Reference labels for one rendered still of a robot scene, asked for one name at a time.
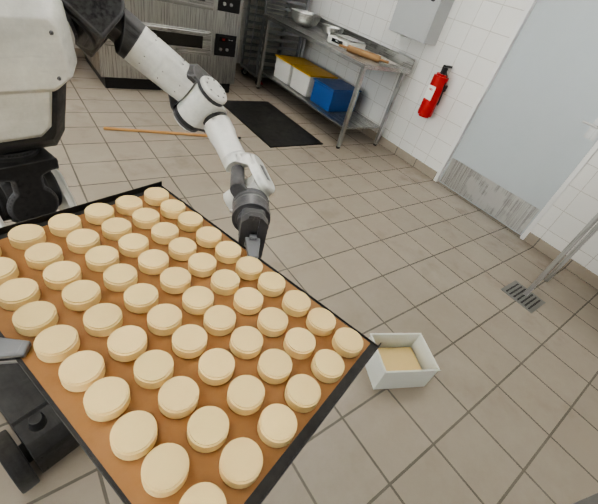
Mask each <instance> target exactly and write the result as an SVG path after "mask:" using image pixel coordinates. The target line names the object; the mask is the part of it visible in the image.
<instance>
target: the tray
mask: <svg viewBox="0 0 598 504"><path fill-rule="evenodd" d="M151 187H160V188H163V189H165V190H167V191H168V193H169V194H171V195H172V196H173V197H175V198H176V199H177V200H179V201H181V202H183V203H184V204H185V205H186V206H187V207H188V208H190V209H191V210H192V211H194V212H196V213H198V214H200V213H199V212H197V211H196V210H195V209H193V208H192V207H190V206H189V205H188V204H186V203H185V202H184V201H182V200H181V199H180V198H178V197H177V196H176V195H174V194H173V193H172V192H170V191H169V190H168V189H166V188H165V187H163V186H162V181H160V182H157V183H153V184H150V185H146V186H143V187H139V188H136V189H132V190H129V191H126V192H122V193H119V194H115V195H112V196H108V197H105V198H101V199H98V200H94V201H91V202H88V203H84V204H81V205H77V206H74V207H70V208H67V209H63V210H60V211H56V212H53V213H50V214H46V215H43V216H39V217H36V218H32V219H29V220H25V221H22V222H18V223H15V224H11V225H8V226H5V227H1V228H0V240H1V239H4V238H7V237H8V233H9V231H10V230H11V229H13V228H14V227H16V226H19V225H22V224H35V225H39V226H41V227H43V226H46V225H48V221H49V219H50V218H52V217H53V216H55V215H58V214H62V213H70V214H74V215H77V216H78V215H81V214H85V212H84V210H85V208H86V207H87V206H89V205H91V204H94V203H105V204H108V205H110V206H111V205H114V204H116V203H115V201H116V199H118V198H119V197H121V196H124V195H133V196H136V197H140V196H143V195H144V192H145V190H146V189H148V188H151ZM200 215H201V214H200ZM201 216H202V218H203V219H204V220H206V221H207V222H208V223H210V224H211V225H212V226H214V227H215V228H217V229H218V230H219V231H220V232H222V233H223V234H225V235H226V236H227V237H229V238H230V239H231V240H233V241H234V242H235V243H237V244H238V245H239V246H241V247H242V248H243V249H245V250H246V247H245V246H243V245H242V244H240V243H239V242H238V241H236V240H235V239H234V238H232V237H231V236H230V235H228V234H227V233H226V232H224V231H223V230H222V229H220V228H219V227H218V226H216V225H215V224H213V223H212V222H211V221H209V220H208V219H207V218H205V217H204V216H203V215H201ZM258 260H260V261H261V262H262V263H263V264H265V265H266V266H268V267H269V268H270V269H272V270H273V271H274V272H276V273H278V274H280V275H281V276H282V277H283V278H284V279H285V280H286V281H288V282H289V283H290V284H292V285H293V286H294V287H296V288H297V289H298V290H300V291H301V292H303V293H305V294H306V295H307V296H308V297H309V298H311V299H312V300H313V301H315V302H316V303H317V304H319V305H320V306H321V307H323V308H324V309H326V310H328V311H330V312H331V313H332V314H333V315H334V316H335V317H336V318H337V319H339V320H340V321H341V322H343V323H344V324H345V325H347V326H348V327H349V328H351V329H353V330H355V331H356V332H358V333H359V334H360V336H362V337H363V338H364V339H366V340H367V341H368V342H370V345H369V346H368V347H367V348H366V350H365V351H364V352H363V353H362V355H361V356H360V357H359V358H358V360H357V361H356V362H355V364H354V365H353V366H352V367H351V369H350V370H349V371H348V372H347V374H346V375H345V376H344V377H343V379H342V380H341V381H340V382H339V384H338V385H337V386H336V388H335V389H334V390H333V391H332V393H331V394H330V395H329V396H328V398H327V399H326V400H325V401H324V403H323V404H322V405H321V407H320V408H319V409H318V410H317V412H316V413H315V414H314V415H313V417H312V418H311V419H310V420H309V422H308V423H307V424H306V425H305V427H304V428H303V429H302V431H301V432H300V433H299V434H298V436H297V437H296V438H295V439H294V441H293V442H292V443H291V444H290V446H289V447H288V448H287V449H286V451H285V452H284V453H283V455H282V456H281V457H280V458H279V460H278V461H277V462H276V463H275V465H274V466H273V467H272V468H271V470H270V471H269V472H268V473H267V475H266V476H265V477H264V479H263V480H262V481H261V482H260V484H259V485H258V486H257V487H256V489H255V490H254V491H253V492H252V494H251V495H250V496H249V497H248V499H247V500H246V501H245V503H244V504H262V502H263V501H264V500H265V498H266V497H267V496H268V494H269V493H270V492H271V490H272V489H273V488H274V486H275V485H276V484H277V482H278V481H279V480H280V478H281V477H282V476H283V474H284V473H285V472H286V470H287V469H288V468H289V466H290V465H291V464H292V462H293V461H294V460H295V458H296V457H297V456H298V454H299V453H300V452H301V450H302V449H303V448H304V446H305V445H306V444H307V442H308V441H309V440H310V438H311V437H312V436H313V434H314V433H315V432H316V430H317V429H318V428H319V426H320V425H321V424H322V422H323V421H324V420H325V418H326V417H327V416H328V414H329V413H330V412H331V410H332V409H333V408H334V406H335V405H336V404H337V402H338V401H339V400H340V398H341V397H342V396H343V394H344V393H345V392H346V390H347V389H348V388H349V386H350V385H351V384H352V382H353V381H354V380H355V378H356V377H357V376H358V374H359V373H360V372H361V371H362V369H363V368H364V367H365V365H366V364H367V363H368V361H369V360H370V359H371V357H372V356H373V355H374V353H375V352H376V351H377V349H378V348H379V346H380V345H381V343H380V344H379V345H377V344H376V343H374V342H373V341H372V340H370V339H369V338H367V337H366V336H365V335H363V334H362V333H361V332H359V331H358V330H357V329H355V328H354V327H353V326H351V325H350V324H349V323H347V322H346V321H345V320H343V319H342V318H340V317H339V316H338V315H336V314H335V313H334V312H332V311H331V310H330V309H328V308H327V307H326V306H324V305H323V304H322V303H320V302H319V301H317V300H316V299H315V298H313V297H312V296H311V295H309V294H308V293H307V292H305V291H304V290H303V289H301V288H300V287H299V286H297V285H296V284H295V283H293V282H292V281H290V280H289V279H288V278H286V277H285V276H284V275H282V274H281V273H280V272H278V271H277V270H276V269H274V268H273V267H272V266H270V265H269V264H267V263H266V262H265V261H263V260H262V259H261V258H259V257H258ZM0 337H2V338H5V337H4V335H3V334H2V333H1V331H0ZM15 360H16V361H17V362H18V364H19V365H20V366H21V367H22V369H23V370H24V371H25V373H26V374H27V375H28V377H29V378H30V379H31V381H32V382H33V383H34V385H35V386H36V387H37V389H38V390H39V391H40V393H41V394H42V395H43V397H44V398H45V399H46V401H47V402H48V403H49V405H50V406H51V407H52V409H53V410H54V411H55V413H56V414H57V415H58V417H59V418H60V419H61V421H62V422H63V423H64V425H65V426H66V427H67V429H68V430H69V431H70V433H71V434H72V435H73V437H74V438H75V439H76V441H77V442H78V443H79V445H80V446H81V447H82V449H83V450H84V451H85V453H86V454H87V455H88V457H89V458H90V459H91V461H92V462H93V463H94V465H95V466H96V467H97V469H98V470H99V471H100V473H101V474H102V475H103V477H104V478H105V479H106V481H107V482H108V483H109V485H110V486H111V487H112V489H113V490H114V491H115V493H116V494H117V495H118V497H119V498H120V499H121V501H122V502H123V503H124V504H132V503H131V502H130V501H129V499H128V498H127V497H126V496H125V494H124V493H123V492H122V490H121V489H120V488H119V486H118V485H117V484H116V482H115V481H114V480H113V478H112V477H111V476H110V475H109V473H108V472H107V471H106V469H105V468H104V467H103V465H102V464H101V463H100V461H99V460H98V459H97V457H96V456H95V455H94V454H93V452H92V451H91V450H90V448H89V447H88V446H87V444H86V443H85V442H84V440H83V439H82V438H81V436H80V435H79V434H78V433H77V431H76V430H75V429H74V427H73V426H72V425H71V423H70V422H69V421H68V419H67V418H66V417H65V415H64V414H63V413H62V411H61V410H60V409H59V408H58V406H57V405H56V404H55V402H54V401H53V400H52V398H51V397H50V396H49V394H48V393H47V392H46V390H45V389H44V388H43V387H42V385H41V384H40V383H39V381H38V380H37V379H36V377H35V376H34V375H33V373H32V372H31V371H30V369H29V368H28V367H27V366H26V364H25V363H24V362H23V360H22V359H21V358H15Z"/></svg>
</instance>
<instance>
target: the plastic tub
mask: <svg viewBox="0 0 598 504"><path fill-rule="evenodd" d="M369 339H370V340H372V341H373V342H374V343H376V344H377V345H379V344H380V343H381V345H380V346H379V348H378V349H377V351H376V352H375V353H374V355H373V356H372V357H371V359H370V360H369V361H368V363H367V364H366V365H365V367H366V370H367V373H368V376H369V379H370V381H371V384H372V387H373V390H374V389H392V388H409V387H424V386H425V385H426V384H427V383H428V382H429V381H430V379H431V378H432V377H433V376H434V375H435V374H436V373H437V372H438V371H441V370H440V368H439V366H438V365H437V363H436V361H435V359H434V357H433V355H432V353H431V351H430V349H429V347H428V345H427V343H426V341H425V340H424V338H423V336H422V334H421V333H370V337H369Z"/></svg>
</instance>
